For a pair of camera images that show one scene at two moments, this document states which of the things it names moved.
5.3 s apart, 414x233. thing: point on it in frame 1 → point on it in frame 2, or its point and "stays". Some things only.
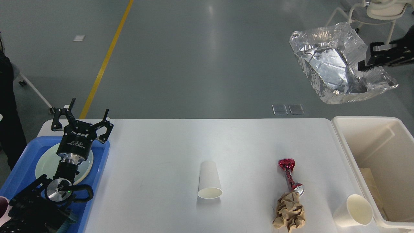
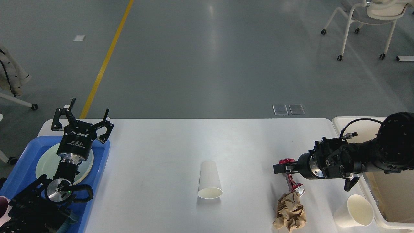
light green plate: (48, 161) stays
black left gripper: (76, 143) stays
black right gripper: (379, 51) → (304, 165)
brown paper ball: (290, 212) stays
